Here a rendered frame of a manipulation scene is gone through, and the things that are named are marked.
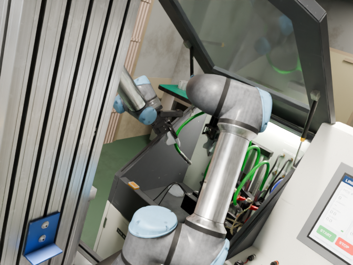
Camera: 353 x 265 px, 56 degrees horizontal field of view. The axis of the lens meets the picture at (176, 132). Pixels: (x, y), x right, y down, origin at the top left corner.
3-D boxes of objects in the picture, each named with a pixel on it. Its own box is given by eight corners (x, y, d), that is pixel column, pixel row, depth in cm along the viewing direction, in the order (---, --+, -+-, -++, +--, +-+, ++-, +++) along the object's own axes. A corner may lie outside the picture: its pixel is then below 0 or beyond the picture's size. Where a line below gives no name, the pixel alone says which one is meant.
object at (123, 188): (111, 204, 170) (119, 177, 164) (118, 202, 173) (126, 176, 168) (199, 291, 133) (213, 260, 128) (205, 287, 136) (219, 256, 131)
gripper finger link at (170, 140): (170, 152, 154) (161, 135, 152) (181, 145, 155) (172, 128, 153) (172, 153, 151) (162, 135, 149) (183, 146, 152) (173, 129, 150)
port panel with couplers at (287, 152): (257, 195, 171) (281, 142, 161) (260, 194, 173) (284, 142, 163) (279, 210, 163) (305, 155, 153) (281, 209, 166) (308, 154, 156)
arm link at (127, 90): (104, 13, 100) (164, 113, 136) (87, 6, 107) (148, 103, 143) (75, 37, 97) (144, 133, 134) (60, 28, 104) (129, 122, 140)
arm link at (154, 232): (127, 233, 97) (140, 194, 93) (170, 248, 97) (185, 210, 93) (115, 260, 86) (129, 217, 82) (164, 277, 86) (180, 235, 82)
